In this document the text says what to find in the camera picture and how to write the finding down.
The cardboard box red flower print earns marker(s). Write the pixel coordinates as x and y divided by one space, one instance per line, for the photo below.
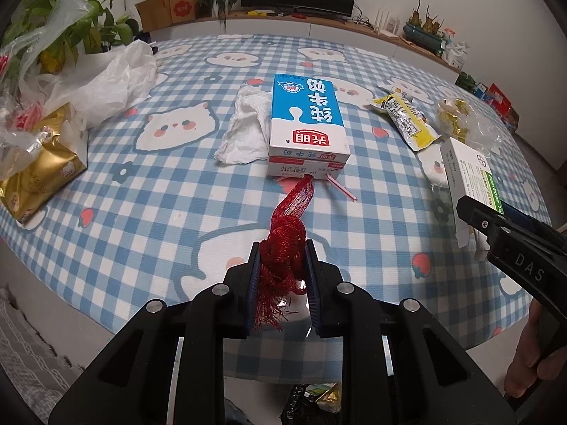
181 4

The tall red printed box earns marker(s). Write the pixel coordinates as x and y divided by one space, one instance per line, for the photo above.
498 97

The grey patterned cloth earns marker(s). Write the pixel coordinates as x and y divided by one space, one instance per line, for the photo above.
26 354

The person's right hand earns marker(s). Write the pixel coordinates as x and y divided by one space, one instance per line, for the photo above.
525 358

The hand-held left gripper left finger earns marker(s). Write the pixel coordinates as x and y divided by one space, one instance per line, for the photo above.
253 292

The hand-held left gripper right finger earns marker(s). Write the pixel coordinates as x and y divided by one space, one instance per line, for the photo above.
313 292

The blue printed box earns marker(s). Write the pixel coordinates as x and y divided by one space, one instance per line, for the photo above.
480 90

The low red printed box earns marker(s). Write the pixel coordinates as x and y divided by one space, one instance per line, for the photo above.
511 117

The white router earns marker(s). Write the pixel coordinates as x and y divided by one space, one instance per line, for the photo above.
385 24

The gold tissue pack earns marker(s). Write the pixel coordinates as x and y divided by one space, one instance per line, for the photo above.
40 172

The white printed bag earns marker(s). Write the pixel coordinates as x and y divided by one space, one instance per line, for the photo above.
456 52

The white tissue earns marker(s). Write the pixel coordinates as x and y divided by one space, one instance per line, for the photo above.
246 128

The white medicine box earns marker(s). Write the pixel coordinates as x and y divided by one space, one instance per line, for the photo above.
465 172

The red mesh net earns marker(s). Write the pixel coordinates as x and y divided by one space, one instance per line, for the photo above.
283 248

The white plastic bag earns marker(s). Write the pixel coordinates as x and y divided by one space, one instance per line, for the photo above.
106 79

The bonsai in blue pot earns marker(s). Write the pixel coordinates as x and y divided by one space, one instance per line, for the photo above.
423 33

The yellow snack wrapper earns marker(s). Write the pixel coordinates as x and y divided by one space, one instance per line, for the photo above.
405 119

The blue white milk carton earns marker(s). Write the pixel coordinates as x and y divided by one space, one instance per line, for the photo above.
305 119

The clear plastic bag red print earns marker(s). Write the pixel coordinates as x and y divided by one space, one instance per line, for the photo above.
26 53

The gold snack packet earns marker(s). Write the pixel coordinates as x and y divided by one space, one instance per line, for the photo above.
331 395

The white television cabinet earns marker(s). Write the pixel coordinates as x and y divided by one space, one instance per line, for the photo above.
319 29

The plain brown cardboard box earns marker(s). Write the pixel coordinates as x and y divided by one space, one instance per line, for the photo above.
153 11

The pink drinking straw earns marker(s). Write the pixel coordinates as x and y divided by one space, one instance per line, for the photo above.
341 187

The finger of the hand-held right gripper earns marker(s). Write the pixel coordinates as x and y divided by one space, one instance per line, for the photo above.
527 225
480 221

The blue checked tablecloth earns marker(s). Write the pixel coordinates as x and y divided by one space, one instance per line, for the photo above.
155 212

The leafy green potted plant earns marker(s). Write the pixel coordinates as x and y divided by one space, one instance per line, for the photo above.
66 31

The trash bin with black bag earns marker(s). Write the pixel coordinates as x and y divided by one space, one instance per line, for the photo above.
292 405

